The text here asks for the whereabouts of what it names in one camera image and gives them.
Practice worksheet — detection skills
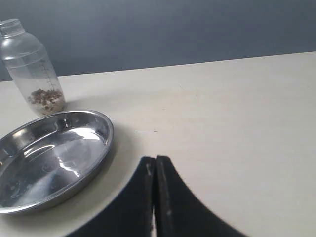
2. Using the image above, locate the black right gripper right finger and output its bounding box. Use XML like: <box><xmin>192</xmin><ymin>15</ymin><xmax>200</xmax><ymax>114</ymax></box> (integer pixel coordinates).
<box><xmin>154</xmin><ymin>156</ymin><xmax>245</xmax><ymax>237</ymax></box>

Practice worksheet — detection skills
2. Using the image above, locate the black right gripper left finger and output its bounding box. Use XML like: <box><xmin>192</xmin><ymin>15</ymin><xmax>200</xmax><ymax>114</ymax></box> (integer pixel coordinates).
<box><xmin>68</xmin><ymin>157</ymin><xmax>155</xmax><ymax>237</ymax></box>

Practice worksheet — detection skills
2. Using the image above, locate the clear plastic bottle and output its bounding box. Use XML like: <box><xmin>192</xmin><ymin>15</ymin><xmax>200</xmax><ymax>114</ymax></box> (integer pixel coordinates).
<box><xmin>0</xmin><ymin>19</ymin><xmax>66</xmax><ymax>116</ymax></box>

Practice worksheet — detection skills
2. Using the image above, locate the round stainless steel plate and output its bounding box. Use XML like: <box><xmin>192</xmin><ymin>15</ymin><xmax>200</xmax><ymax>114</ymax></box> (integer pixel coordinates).
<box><xmin>0</xmin><ymin>110</ymin><xmax>114</xmax><ymax>215</ymax></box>

